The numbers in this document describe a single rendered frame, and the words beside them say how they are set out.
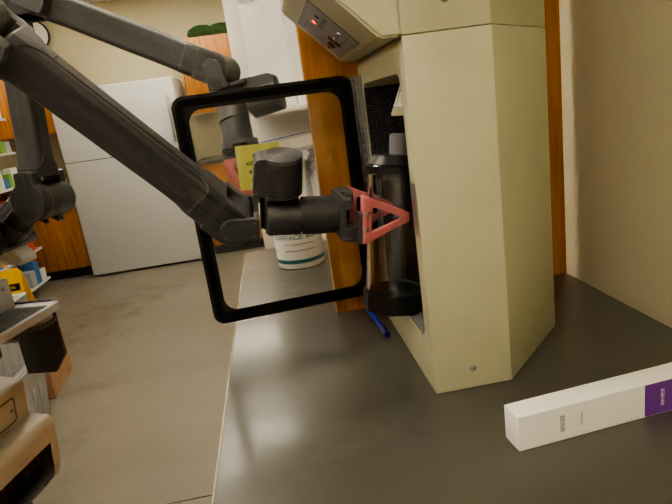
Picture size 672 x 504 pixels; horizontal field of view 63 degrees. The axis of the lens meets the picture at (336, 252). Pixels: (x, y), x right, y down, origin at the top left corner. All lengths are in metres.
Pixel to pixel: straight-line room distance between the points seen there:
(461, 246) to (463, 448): 0.25
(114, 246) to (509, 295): 5.31
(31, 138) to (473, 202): 0.89
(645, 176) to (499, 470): 0.58
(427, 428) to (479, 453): 0.08
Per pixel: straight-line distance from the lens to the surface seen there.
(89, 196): 5.85
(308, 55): 1.05
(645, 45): 1.04
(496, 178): 0.73
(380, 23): 0.69
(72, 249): 6.15
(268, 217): 0.79
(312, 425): 0.77
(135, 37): 1.14
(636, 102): 1.06
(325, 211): 0.80
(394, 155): 0.81
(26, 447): 1.30
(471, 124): 0.72
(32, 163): 1.27
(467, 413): 0.76
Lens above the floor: 1.34
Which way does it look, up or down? 15 degrees down
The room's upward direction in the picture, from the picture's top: 8 degrees counter-clockwise
